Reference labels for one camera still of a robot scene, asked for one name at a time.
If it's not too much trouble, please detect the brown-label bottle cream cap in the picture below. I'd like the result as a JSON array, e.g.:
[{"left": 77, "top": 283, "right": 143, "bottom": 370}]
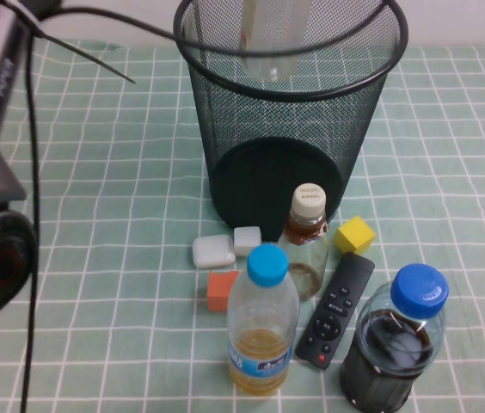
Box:
[{"left": 277, "top": 183, "right": 330, "bottom": 302}]

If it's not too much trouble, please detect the clear bottle white cap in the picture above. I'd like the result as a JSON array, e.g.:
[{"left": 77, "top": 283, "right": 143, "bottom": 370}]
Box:
[{"left": 240, "top": 0, "right": 312, "bottom": 83}]

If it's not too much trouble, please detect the black mesh wastebasket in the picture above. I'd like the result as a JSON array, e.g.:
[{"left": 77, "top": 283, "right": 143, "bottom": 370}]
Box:
[{"left": 172, "top": 0, "right": 410, "bottom": 242}]

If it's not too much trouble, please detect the white cube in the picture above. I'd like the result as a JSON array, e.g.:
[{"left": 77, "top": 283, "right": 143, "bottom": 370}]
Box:
[{"left": 233, "top": 226, "right": 263, "bottom": 258}]

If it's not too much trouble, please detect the white earbud case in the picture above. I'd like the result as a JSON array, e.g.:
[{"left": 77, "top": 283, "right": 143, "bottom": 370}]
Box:
[{"left": 192, "top": 234, "right": 236, "bottom": 270}]

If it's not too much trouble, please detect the orange cube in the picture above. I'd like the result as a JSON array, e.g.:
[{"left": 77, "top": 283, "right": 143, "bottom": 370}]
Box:
[{"left": 206, "top": 269, "right": 240, "bottom": 313}]

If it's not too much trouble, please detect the yellow cube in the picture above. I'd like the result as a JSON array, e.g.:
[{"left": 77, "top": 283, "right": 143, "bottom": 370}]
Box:
[{"left": 332, "top": 215, "right": 377, "bottom": 255}]

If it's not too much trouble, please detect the green checked tablecloth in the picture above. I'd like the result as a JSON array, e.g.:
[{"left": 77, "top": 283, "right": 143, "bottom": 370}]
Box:
[{"left": 0, "top": 38, "right": 485, "bottom": 413}]

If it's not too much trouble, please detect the yellow-liquid bottle light-blue cap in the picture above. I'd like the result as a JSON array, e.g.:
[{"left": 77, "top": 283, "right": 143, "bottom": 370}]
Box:
[{"left": 226, "top": 243, "right": 302, "bottom": 397}]

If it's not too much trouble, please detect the black remote control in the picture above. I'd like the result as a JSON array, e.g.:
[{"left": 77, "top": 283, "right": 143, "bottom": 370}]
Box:
[{"left": 294, "top": 252, "right": 376, "bottom": 370}]

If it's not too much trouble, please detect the dark-liquid bottle blue cap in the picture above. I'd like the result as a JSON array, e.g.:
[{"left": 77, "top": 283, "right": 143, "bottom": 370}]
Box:
[{"left": 339, "top": 262, "right": 450, "bottom": 413}]

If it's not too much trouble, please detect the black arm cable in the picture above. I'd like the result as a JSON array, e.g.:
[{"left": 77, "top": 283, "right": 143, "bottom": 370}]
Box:
[
  {"left": 18, "top": 25, "right": 42, "bottom": 413},
  {"left": 35, "top": 0, "right": 398, "bottom": 57}
]

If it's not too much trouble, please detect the black cable tie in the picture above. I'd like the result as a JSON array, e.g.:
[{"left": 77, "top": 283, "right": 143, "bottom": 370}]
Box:
[{"left": 1, "top": 0, "right": 137, "bottom": 85}]

